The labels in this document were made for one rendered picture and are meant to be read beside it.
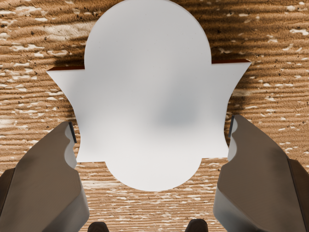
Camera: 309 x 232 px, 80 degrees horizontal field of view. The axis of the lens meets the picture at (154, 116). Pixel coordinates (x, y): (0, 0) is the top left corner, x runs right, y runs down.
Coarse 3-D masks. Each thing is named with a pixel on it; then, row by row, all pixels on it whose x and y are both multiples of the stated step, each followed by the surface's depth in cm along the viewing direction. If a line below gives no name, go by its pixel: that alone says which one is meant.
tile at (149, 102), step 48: (144, 0) 9; (96, 48) 10; (144, 48) 10; (192, 48) 11; (96, 96) 12; (144, 96) 12; (192, 96) 12; (96, 144) 14; (144, 144) 14; (192, 144) 14
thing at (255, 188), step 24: (240, 120) 11; (240, 144) 9; (264, 144) 9; (240, 168) 8; (264, 168) 8; (288, 168) 8; (216, 192) 7; (240, 192) 7; (264, 192) 7; (288, 192) 7; (216, 216) 7; (240, 216) 6; (264, 216) 6; (288, 216) 6
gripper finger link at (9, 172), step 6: (12, 168) 8; (6, 174) 8; (12, 174) 8; (0, 180) 8; (6, 180) 8; (0, 186) 7; (6, 186) 7; (0, 192) 7; (6, 192) 7; (0, 198) 7; (0, 204) 7; (0, 210) 6
